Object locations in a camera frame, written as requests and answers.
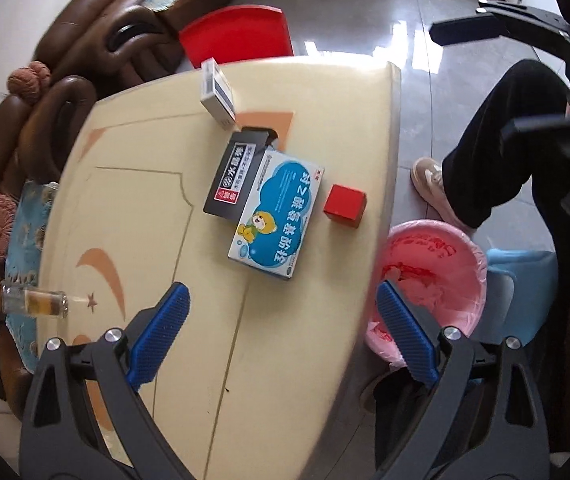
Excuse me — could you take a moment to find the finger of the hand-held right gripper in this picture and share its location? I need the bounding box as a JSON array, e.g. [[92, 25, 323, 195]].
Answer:
[[429, 0, 570, 111], [499, 112, 570, 160]]

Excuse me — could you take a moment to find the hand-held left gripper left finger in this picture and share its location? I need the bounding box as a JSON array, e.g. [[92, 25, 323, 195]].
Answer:
[[19, 282, 191, 480]]

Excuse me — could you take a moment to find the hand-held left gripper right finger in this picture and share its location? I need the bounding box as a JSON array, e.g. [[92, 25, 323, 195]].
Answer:
[[375, 279, 550, 480]]

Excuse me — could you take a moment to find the pink lined trash bin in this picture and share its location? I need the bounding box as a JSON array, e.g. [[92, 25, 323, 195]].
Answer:
[[364, 219, 488, 367]]

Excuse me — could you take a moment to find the person's leg in black pants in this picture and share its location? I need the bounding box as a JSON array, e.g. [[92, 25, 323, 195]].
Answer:
[[441, 59, 570, 231]]

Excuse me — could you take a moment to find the beige wooden table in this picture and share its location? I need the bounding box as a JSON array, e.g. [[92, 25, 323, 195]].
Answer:
[[10, 60, 402, 480]]

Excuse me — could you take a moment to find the person's beige shoe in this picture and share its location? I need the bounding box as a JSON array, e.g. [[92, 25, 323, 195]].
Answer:
[[410, 157, 476, 234]]

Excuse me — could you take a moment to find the light blue plastic stool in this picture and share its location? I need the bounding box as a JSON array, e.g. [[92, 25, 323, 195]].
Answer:
[[467, 249, 559, 386]]

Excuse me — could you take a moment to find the glass bottle with gold lid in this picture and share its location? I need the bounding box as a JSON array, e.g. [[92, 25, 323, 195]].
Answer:
[[0, 279, 70, 319]]

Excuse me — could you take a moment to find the red cube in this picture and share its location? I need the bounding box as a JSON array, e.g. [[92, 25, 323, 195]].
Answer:
[[323, 184, 368, 230]]

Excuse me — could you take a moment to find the blue patterned sofa cover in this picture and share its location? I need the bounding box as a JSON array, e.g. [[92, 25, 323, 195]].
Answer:
[[4, 182, 59, 377]]

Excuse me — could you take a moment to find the blue medicine box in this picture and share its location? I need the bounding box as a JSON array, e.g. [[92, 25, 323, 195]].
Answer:
[[227, 150, 326, 280]]

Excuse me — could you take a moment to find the black box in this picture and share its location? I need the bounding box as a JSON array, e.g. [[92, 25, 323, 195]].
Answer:
[[202, 127, 279, 224]]

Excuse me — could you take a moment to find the red plastic chair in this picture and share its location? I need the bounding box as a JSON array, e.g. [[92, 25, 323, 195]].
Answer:
[[178, 5, 295, 70]]

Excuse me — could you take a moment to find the long brown leather sofa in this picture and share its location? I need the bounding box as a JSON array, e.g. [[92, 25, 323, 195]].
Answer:
[[0, 75, 99, 403]]

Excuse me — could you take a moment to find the white cigarette box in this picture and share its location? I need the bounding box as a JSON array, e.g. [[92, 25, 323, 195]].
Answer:
[[200, 58, 237, 129]]

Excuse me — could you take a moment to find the small pink round cushion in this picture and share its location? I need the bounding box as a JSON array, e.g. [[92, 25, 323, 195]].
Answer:
[[8, 66, 42, 101], [30, 60, 54, 84]]

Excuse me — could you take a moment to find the brown leather armchair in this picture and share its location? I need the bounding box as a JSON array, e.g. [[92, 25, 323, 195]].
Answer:
[[32, 0, 238, 97]]

